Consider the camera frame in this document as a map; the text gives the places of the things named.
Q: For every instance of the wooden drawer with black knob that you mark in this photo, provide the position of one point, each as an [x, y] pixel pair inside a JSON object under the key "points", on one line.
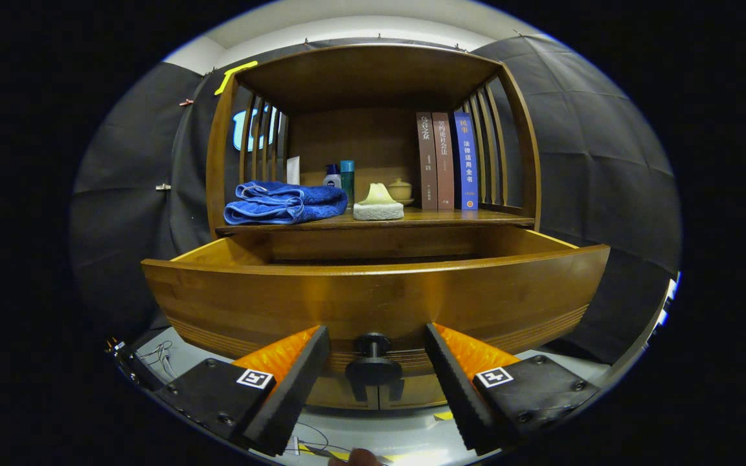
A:
{"points": [[373, 298]]}

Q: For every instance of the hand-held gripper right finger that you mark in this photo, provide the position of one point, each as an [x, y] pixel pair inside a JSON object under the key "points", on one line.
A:
{"points": [[460, 395]]}

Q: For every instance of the blue folded towel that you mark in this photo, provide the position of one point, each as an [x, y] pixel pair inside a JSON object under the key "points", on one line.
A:
{"points": [[282, 204]]}

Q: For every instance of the wooden cabinet door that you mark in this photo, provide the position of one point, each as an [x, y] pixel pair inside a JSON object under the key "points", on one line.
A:
{"points": [[421, 391], [331, 391]]}

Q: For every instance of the reddish brown book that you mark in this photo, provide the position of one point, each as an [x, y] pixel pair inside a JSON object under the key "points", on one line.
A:
{"points": [[444, 162]]}

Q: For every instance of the pale yellow scrub brush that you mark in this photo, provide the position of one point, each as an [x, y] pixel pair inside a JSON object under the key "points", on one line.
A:
{"points": [[378, 210]]}

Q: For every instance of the wooden countertop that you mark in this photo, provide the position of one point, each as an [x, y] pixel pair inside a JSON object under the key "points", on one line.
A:
{"points": [[451, 217]]}

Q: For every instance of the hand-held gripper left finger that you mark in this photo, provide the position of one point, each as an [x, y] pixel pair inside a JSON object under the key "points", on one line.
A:
{"points": [[295, 388]]}

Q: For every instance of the white tube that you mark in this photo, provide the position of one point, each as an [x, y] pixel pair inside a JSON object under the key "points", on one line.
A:
{"points": [[293, 169]]}

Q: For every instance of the wooden cabinet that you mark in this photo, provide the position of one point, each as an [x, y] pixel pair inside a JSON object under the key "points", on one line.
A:
{"points": [[366, 77]]}

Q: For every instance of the beige lidded tea cup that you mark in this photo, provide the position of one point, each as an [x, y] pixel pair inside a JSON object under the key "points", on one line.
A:
{"points": [[402, 190]]}

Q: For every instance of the teal capped clear bottle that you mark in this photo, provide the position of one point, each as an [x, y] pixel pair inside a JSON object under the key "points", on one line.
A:
{"points": [[347, 178]]}

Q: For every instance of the yellow floor tape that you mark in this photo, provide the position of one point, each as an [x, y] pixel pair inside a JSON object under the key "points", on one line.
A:
{"points": [[443, 416]]}

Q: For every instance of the blue book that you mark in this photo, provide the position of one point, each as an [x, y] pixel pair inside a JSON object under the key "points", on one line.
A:
{"points": [[467, 162]]}

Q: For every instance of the white lotion bottle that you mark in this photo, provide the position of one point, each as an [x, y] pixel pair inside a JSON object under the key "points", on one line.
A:
{"points": [[332, 180]]}

